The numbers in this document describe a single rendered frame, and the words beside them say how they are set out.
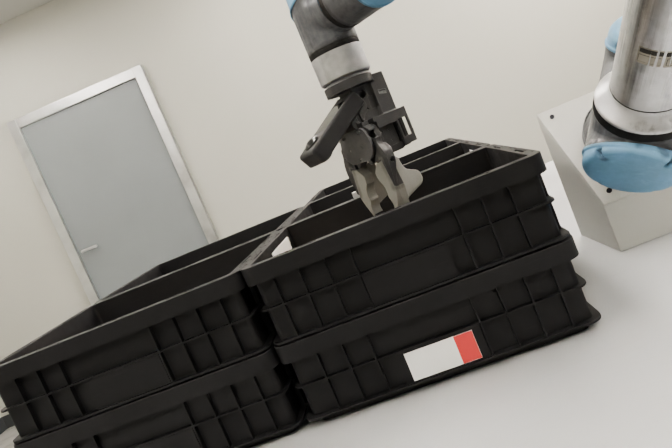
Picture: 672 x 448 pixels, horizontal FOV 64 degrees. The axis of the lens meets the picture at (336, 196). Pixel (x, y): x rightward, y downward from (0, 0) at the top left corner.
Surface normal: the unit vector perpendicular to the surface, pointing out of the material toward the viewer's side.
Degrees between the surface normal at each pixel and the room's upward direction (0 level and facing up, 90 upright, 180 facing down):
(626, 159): 131
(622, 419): 0
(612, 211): 90
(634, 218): 90
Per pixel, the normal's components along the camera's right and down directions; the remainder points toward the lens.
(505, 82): -0.03, 0.10
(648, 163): -0.33, 0.88
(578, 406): -0.38, -0.92
